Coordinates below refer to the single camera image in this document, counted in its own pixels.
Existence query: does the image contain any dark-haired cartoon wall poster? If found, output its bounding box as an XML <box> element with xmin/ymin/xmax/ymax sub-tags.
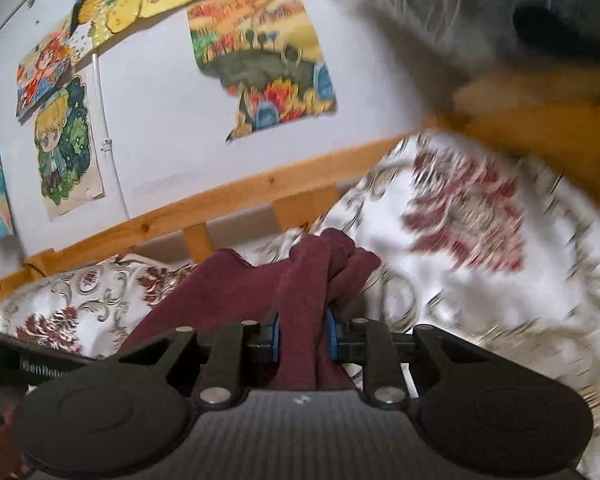
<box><xmin>70</xmin><ymin>0</ymin><xmax>148</xmax><ymax>58</ymax></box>

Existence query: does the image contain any landscape wall poster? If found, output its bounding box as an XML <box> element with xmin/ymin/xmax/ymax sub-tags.
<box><xmin>186</xmin><ymin>0</ymin><xmax>339</xmax><ymax>145</ymax></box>

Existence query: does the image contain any blond cartoon figure wall poster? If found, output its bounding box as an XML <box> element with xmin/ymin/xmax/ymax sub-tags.
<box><xmin>33</xmin><ymin>74</ymin><xmax>106</xmax><ymax>220</ymax></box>

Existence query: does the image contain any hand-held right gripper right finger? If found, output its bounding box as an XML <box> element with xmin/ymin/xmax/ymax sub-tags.
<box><xmin>326</xmin><ymin>309</ymin><xmax>487</xmax><ymax>409</ymax></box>

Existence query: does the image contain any white wall cable conduit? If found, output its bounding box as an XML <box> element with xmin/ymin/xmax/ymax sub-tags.
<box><xmin>91</xmin><ymin>54</ymin><xmax>132</xmax><ymax>220</ymax></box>

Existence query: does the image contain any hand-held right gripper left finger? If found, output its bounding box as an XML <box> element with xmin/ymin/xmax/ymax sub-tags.
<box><xmin>117</xmin><ymin>311</ymin><xmax>283</xmax><ymax>409</ymax></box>

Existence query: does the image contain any maroon knitted garment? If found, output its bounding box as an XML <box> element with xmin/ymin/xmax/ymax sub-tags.
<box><xmin>119</xmin><ymin>227</ymin><xmax>384</xmax><ymax>392</ymax></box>

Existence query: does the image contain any white floral bedsheet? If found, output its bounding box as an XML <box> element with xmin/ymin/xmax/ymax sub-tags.
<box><xmin>0</xmin><ymin>129</ymin><xmax>600</xmax><ymax>480</ymax></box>

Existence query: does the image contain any orange-haired cartoon wall poster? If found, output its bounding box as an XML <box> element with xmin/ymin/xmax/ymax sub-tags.
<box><xmin>16</xmin><ymin>27</ymin><xmax>100</xmax><ymax>125</ymax></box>

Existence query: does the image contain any wooden bed frame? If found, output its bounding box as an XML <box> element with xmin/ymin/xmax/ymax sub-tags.
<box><xmin>0</xmin><ymin>70</ymin><xmax>600</xmax><ymax>307</ymax></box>

